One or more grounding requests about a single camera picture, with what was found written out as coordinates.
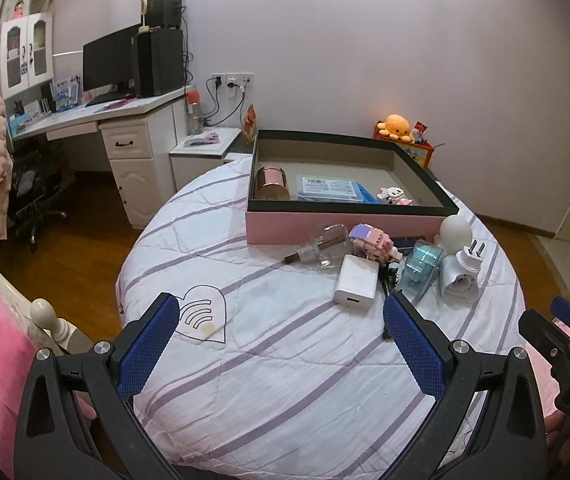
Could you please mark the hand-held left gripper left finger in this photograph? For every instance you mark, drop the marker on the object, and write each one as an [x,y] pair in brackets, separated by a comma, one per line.
[149,345]

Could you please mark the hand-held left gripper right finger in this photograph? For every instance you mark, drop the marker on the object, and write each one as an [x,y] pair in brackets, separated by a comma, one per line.
[415,347]

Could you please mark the black flower hair clip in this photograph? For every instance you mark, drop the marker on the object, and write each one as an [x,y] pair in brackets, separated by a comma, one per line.
[389,277]

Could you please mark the white plastic holder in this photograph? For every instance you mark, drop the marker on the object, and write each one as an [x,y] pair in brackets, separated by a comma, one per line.
[457,280]

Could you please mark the teal tape dispenser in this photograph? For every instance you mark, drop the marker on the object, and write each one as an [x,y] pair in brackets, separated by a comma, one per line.
[420,267]

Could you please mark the white charger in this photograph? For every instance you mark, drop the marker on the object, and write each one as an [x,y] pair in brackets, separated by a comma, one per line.
[356,280]

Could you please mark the pink brick pig figure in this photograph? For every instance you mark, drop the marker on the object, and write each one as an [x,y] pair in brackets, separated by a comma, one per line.
[370,242]

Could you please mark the white astronaut figure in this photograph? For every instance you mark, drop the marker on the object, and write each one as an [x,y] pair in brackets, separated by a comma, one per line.
[454,232]

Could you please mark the clear glass perfume bottle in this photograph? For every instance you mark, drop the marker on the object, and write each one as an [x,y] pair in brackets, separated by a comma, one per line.
[327,247]

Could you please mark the pink storage box black rim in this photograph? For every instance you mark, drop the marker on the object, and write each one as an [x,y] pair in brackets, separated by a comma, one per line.
[315,225]

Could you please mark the pink printed pillow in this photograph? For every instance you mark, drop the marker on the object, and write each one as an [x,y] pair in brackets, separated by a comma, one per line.
[540,380]

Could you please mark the white bedpost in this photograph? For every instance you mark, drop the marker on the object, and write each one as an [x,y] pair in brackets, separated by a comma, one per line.
[60,327]

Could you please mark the pink white brick figure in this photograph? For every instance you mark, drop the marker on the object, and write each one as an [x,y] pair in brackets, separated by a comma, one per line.
[393,195]

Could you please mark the blue rectangular box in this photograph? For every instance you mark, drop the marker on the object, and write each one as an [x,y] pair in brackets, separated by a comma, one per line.
[368,194]

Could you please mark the clear plastic case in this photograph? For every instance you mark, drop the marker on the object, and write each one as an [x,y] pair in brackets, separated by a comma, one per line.
[327,189]

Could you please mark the white desk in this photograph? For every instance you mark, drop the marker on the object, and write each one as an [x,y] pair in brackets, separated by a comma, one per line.
[135,160]

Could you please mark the white nightstand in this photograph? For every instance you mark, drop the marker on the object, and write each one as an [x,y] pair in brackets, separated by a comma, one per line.
[200,165]

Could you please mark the red printed box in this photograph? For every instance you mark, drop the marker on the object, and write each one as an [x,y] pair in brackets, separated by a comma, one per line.
[412,152]

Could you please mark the black office chair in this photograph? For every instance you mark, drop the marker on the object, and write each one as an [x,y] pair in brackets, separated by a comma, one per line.
[35,185]

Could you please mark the rose gold cylinder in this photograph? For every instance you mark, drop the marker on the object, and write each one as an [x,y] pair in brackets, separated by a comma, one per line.
[271,183]

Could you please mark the pink papers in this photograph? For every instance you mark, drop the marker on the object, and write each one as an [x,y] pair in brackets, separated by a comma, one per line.
[204,138]

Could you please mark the small toy figures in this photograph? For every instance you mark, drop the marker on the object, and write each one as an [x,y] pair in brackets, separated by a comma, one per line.
[419,132]

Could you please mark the orange octopus plush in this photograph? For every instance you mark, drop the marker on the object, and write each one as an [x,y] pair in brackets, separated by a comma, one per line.
[395,126]

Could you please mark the orange lid water bottle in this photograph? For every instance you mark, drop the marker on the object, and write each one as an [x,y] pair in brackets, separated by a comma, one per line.
[193,112]

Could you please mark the orange snack bag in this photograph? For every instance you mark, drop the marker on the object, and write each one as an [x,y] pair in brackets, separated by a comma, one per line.
[250,127]

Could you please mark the black keyboard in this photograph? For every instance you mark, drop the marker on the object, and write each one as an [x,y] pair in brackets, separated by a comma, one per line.
[104,99]

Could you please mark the blue boxes on desk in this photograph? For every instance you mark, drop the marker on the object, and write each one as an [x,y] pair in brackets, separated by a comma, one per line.
[67,92]

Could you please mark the black computer tower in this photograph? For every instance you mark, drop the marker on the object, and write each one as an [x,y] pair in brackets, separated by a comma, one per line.
[160,62]

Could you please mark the black monitor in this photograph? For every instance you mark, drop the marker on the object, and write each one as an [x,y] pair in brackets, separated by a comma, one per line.
[110,60]

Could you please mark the small wooden figure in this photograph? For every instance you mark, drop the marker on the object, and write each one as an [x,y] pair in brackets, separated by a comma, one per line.
[144,17]

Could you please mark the black speaker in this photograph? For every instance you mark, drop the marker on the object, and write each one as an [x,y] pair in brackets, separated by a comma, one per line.
[165,10]

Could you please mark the white glass door cabinet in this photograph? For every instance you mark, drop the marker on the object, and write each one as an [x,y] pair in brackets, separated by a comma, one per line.
[25,27]

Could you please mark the pink doll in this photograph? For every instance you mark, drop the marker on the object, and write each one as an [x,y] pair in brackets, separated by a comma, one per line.
[19,10]

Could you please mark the white wall power outlet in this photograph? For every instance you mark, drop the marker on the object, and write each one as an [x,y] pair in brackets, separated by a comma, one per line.
[232,80]

